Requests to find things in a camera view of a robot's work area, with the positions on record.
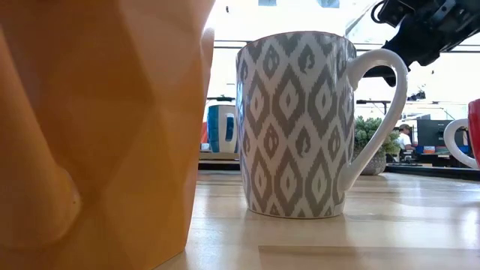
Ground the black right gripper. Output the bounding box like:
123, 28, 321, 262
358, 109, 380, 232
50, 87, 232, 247
363, 0, 480, 89

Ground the red mug white handle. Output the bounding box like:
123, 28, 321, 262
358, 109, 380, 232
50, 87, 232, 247
442, 97, 480, 170

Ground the grey diamond pattern mug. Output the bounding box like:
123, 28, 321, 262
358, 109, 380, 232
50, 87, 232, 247
235, 31, 409, 220

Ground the blue mug white handle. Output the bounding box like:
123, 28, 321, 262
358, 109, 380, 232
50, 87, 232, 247
206, 103, 240, 154

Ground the orange faceted mug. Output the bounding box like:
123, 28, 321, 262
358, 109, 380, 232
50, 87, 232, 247
0, 0, 218, 270

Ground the black ceiling spotlight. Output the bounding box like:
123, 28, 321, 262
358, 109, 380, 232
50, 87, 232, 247
406, 89, 428, 102

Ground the black background monitor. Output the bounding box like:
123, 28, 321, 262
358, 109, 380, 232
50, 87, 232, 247
415, 118, 455, 148

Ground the person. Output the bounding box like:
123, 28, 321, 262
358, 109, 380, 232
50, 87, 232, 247
397, 123, 416, 153

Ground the green potted plant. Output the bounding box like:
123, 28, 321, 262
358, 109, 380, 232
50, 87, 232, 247
352, 115, 402, 176

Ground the blue background bench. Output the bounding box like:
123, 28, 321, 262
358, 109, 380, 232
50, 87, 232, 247
415, 145, 472, 155

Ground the raised wooden shelf board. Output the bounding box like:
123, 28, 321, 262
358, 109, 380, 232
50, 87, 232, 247
197, 151, 241, 161

